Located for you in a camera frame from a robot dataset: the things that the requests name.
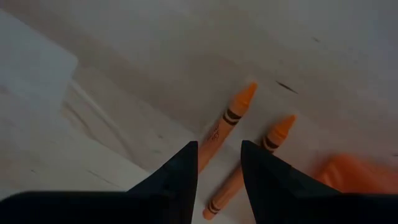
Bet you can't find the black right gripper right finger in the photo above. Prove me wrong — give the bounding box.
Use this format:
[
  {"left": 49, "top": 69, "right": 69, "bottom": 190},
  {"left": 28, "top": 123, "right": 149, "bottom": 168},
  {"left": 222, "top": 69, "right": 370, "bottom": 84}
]
[{"left": 241, "top": 140, "right": 398, "bottom": 224}]

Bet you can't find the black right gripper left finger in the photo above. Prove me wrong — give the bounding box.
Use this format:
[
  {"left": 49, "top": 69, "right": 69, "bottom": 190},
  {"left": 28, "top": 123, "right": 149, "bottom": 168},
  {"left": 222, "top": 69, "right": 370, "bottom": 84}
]
[{"left": 0, "top": 141, "right": 199, "bottom": 224}]

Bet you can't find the orange crayon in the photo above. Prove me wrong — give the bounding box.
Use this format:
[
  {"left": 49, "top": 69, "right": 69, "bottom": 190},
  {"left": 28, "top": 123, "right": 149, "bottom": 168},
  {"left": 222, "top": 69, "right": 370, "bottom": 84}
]
[
  {"left": 202, "top": 114, "right": 298, "bottom": 221},
  {"left": 198, "top": 81, "right": 259, "bottom": 174}
]

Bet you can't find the orange plastic basket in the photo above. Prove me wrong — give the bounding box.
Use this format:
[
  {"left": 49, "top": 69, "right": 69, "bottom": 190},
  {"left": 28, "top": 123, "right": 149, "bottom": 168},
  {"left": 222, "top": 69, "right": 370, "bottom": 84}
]
[{"left": 315, "top": 153, "right": 398, "bottom": 195}]

